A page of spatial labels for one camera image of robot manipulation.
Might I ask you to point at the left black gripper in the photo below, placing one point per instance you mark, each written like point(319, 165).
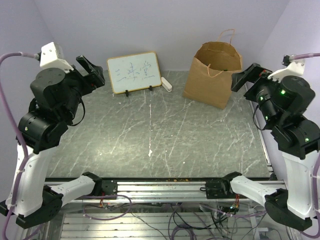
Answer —
point(95, 77)

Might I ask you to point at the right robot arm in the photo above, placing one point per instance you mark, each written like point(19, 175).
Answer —
point(282, 97)

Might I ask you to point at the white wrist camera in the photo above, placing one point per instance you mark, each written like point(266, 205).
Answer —
point(52, 56)
point(293, 67)

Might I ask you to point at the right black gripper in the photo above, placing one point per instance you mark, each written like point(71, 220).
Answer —
point(255, 73)

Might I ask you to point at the white eraser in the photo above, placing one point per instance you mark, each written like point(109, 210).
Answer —
point(166, 85)

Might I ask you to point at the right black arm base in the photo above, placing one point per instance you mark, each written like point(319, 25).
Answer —
point(215, 189)

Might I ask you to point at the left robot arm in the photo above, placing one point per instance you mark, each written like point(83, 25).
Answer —
point(57, 95)

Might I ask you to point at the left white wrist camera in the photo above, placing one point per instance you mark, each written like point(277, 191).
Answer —
point(52, 56)

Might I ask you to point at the small whiteboard yellow frame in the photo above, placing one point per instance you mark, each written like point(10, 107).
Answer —
point(134, 72)

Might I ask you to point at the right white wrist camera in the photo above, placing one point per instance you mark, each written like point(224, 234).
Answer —
point(293, 67)

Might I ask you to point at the brown paper bag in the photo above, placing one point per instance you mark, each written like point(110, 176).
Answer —
point(210, 75)

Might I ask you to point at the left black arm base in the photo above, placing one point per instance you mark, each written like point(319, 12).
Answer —
point(109, 188)

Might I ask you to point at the aluminium rail frame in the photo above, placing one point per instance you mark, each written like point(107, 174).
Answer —
point(172, 209)

